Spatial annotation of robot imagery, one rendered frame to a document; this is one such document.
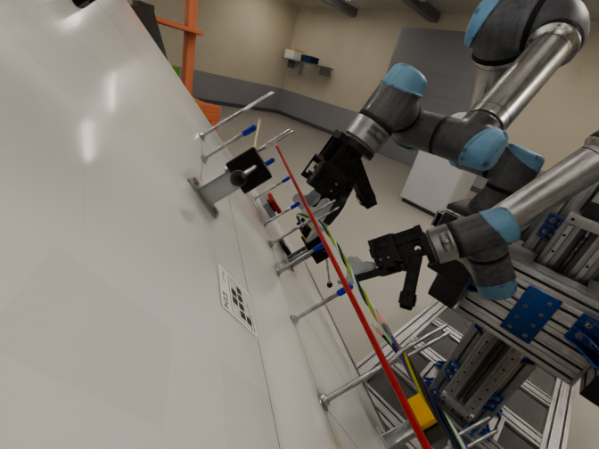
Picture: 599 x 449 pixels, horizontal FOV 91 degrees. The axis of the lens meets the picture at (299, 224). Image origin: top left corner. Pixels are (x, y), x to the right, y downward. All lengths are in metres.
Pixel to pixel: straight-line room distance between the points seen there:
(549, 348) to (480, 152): 0.81
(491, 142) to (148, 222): 0.54
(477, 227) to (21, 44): 0.63
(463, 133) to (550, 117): 7.40
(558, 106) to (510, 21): 7.12
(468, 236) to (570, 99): 7.43
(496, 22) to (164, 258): 0.88
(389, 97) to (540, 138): 7.46
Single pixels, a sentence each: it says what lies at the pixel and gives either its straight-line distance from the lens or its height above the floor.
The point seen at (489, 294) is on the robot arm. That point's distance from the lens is 0.74.
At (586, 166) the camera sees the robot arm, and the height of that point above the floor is 1.40.
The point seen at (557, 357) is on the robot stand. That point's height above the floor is 0.86.
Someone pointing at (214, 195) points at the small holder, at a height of 1.30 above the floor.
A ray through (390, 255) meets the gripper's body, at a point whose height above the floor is 1.14.
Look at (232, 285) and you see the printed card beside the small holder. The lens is 0.25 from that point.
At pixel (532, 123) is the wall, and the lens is 8.03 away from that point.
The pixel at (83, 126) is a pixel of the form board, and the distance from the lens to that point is 0.21.
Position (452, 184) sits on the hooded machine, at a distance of 4.89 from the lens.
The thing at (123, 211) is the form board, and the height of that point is 1.34.
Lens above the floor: 1.42
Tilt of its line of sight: 26 degrees down
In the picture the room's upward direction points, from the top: 15 degrees clockwise
